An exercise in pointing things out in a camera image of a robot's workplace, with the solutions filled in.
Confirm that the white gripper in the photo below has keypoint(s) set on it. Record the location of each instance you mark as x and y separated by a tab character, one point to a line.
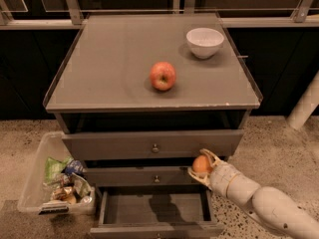
220	179

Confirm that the orange fruit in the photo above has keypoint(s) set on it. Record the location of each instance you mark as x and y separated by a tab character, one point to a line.
201	164

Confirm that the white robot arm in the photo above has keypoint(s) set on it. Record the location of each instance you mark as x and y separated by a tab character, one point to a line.
268	206

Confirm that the top grey drawer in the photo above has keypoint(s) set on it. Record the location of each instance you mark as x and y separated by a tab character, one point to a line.
151	144

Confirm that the grey drawer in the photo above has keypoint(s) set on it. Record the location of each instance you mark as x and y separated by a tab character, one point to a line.
157	212
139	176
151	144

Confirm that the middle grey drawer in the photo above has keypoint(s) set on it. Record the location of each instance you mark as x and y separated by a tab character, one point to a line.
139	176

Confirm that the bottom grey drawer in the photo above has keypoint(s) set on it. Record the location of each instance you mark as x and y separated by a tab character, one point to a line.
157	212

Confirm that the grey drawer cabinet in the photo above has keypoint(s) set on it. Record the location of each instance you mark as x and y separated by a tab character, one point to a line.
104	83

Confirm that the red apple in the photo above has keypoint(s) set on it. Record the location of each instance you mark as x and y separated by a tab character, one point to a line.
162	76

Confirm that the white ceramic bowl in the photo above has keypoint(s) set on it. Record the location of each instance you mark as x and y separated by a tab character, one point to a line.
204	42

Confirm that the blue snack bag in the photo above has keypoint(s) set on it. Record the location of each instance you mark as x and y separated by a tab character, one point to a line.
74	166

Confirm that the crumpled foil snack packets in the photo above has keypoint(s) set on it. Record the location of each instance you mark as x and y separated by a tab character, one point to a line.
71	189

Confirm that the clear plastic bin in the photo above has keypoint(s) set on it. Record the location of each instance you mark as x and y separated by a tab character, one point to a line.
35	198

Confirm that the green snack bag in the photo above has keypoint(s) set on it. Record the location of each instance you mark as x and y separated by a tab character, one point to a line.
54	168

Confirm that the white cylindrical post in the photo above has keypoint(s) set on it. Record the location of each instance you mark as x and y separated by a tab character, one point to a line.
305	106

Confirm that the metal rail frame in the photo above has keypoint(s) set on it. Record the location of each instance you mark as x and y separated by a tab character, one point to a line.
304	13

